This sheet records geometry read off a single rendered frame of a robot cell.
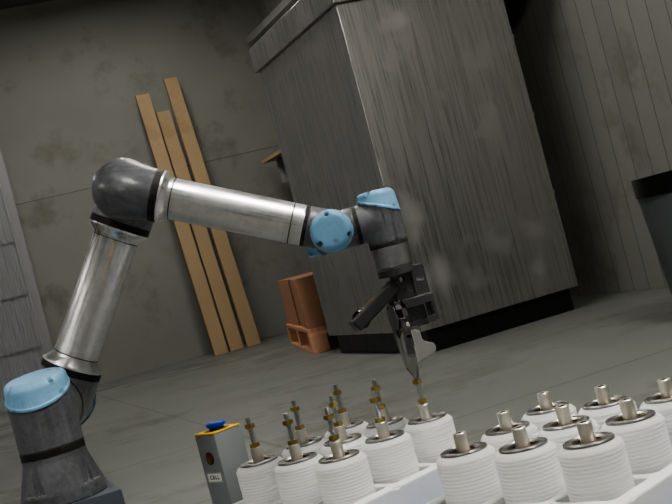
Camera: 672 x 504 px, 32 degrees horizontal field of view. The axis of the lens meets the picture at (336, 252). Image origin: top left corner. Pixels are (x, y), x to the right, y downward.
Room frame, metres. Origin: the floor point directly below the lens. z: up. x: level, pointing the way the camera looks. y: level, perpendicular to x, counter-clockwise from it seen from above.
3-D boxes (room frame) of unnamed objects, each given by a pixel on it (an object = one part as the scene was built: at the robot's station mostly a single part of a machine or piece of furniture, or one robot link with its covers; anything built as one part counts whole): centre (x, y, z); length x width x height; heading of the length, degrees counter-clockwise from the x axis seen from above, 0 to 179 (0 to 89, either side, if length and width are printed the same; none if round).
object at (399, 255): (2.23, -0.10, 0.57); 0.08 x 0.08 x 0.05
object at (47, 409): (2.09, 0.58, 0.47); 0.13 x 0.12 x 0.14; 0
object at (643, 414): (1.75, -0.37, 0.25); 0.08 x 0.08 x 0.01
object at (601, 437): (1.66, -0.28, 0.25); 0.08 x 0.08 x 0.01
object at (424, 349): (2.21, -0.11, 0.38); 0.06 x 0.03 x 0.09; 101
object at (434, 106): (6.48, -0.58, 0.95); 1.50 x 1.14 x 1.91; 19
